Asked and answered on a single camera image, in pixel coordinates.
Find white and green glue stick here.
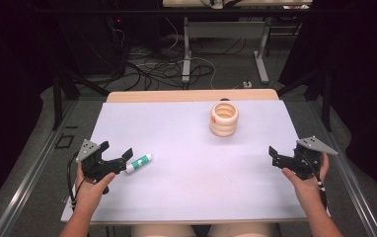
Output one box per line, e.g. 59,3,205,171
124,153,154,175

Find metal floor rail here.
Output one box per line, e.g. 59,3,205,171
306,98,377,237
0,100,79,237

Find white table mat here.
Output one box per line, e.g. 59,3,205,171
60,100,308,225

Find white metal desk frame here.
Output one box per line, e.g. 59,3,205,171
181,16,271,85

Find black computer tower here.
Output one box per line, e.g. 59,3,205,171
106,16,128,77

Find person's legs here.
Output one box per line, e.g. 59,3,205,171
129,222,278,237

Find beige ringed pen holder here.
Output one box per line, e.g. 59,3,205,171
208,102,240,138

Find person's left hand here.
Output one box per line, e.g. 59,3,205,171
73,161,116,212

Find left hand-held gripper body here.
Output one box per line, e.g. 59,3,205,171
75,138,127,196

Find person's right hand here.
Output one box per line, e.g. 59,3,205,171
281,152,330,211

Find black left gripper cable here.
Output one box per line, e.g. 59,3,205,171
65,151,87,212

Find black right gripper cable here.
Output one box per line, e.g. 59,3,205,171
308,159,329,211

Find tangle of floor cables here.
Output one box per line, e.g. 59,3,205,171
111,16,250,92

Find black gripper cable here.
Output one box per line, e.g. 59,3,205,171
308,159,329,211
65,151,87,212

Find black metal stand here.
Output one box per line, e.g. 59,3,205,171
51,70,111,131
275,67,333,132

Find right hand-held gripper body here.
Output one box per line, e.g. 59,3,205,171
270,135,339,181

